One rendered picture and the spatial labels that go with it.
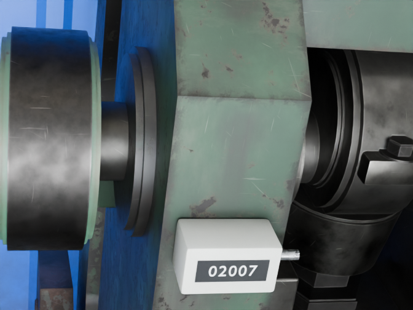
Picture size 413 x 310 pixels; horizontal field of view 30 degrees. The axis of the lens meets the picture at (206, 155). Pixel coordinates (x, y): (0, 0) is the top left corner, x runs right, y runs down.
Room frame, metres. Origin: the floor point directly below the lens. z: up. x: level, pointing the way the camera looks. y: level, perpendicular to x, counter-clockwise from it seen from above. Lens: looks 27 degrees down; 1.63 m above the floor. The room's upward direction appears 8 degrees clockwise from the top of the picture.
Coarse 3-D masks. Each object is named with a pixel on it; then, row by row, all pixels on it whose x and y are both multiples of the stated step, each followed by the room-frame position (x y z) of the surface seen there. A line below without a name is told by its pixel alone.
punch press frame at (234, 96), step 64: (128, 0) 0.75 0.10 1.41; (192, 0) 0.53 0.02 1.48; (256, 0) 0.54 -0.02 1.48; (320, 0) 0.57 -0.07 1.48; (384, 0) 0.59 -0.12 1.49; (128, 64) 0.60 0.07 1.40; (192, 64) 0.49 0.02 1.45; (256, 64) 0.51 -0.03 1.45; (128, 128) 0.57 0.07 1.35; (192, 128) 0.48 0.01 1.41; (256, 128) 0.49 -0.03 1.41; (128, 192) 0.54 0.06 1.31; (192, 192) 0.48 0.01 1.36; (256, 192) 0.49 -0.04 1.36; (128, 256) 0.60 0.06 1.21
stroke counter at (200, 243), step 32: (192, 224) 0.47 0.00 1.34; (224, 224) 0.48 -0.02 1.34; (256, 224) 0.48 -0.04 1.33; (192, 256) 0.44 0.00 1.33; (224, 256) 0.45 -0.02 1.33; (256, 256) 0.45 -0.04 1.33; (288, 256) 0.48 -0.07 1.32; (192, 288) 0.44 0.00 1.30; (224, 288) 0.45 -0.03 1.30; (256, 288) 0.45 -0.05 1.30
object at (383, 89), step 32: (352, 64) 0.60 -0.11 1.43; (384, 64) 0.60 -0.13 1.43; (352, 96) 0.58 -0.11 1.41; (384, 96) 0.58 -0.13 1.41; (352, 128) 0.57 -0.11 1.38; (384, 128) 0.57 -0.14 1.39; (352, 160) 0.57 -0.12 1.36; (384, 160) 0.55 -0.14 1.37; (320, 192) 0.60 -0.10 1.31; (352, 192) 0.57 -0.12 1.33; (384, 192) 0.57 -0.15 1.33; (288, 224) 0.62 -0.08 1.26; (320, 224) 0.59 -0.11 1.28; (352, 224) 0.59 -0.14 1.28; (384, 224) 0.60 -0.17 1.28; (320, 256) 0.60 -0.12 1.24; (352, 256) 0.60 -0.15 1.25
